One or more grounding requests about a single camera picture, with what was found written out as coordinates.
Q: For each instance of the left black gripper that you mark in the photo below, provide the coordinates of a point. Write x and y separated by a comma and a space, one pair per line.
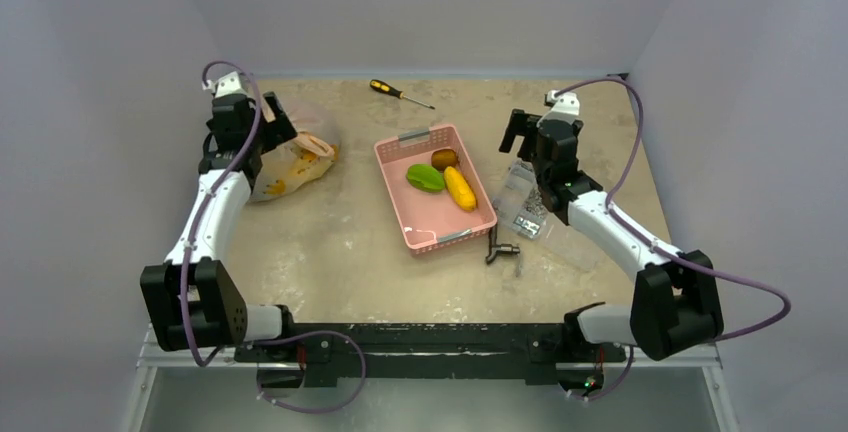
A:
277, 130

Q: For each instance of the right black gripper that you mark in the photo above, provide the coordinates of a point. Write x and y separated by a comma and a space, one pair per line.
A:
521, 127

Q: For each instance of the translucent orange plastic bag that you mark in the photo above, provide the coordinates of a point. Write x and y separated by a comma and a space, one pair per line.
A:
304, 159

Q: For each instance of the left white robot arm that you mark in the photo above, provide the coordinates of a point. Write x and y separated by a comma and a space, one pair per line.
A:
191, 299

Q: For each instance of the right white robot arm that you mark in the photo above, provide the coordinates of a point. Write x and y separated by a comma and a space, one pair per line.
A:
675, 303

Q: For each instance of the brown fake kiwi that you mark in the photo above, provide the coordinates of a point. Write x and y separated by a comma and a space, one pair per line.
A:
443, 158

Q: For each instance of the green fake starfruit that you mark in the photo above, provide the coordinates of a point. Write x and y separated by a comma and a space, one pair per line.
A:
425, 178

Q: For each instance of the clear plastic screw box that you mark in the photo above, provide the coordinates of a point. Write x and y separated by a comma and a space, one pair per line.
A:
519, 207

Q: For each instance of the yellow black screwdriver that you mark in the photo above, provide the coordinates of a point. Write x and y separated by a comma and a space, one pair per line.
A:
384, 88

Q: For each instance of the black metal clamp tool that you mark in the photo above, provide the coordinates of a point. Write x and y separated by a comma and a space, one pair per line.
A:
497, 250

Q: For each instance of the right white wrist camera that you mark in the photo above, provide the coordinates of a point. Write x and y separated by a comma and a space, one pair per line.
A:
564, 107

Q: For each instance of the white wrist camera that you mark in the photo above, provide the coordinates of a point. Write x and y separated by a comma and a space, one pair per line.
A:
564, 107
229, 84

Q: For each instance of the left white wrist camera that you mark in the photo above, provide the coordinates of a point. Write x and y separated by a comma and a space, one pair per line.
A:
229, 84

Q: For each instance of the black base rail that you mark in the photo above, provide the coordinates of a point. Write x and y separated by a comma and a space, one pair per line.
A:
534, 353

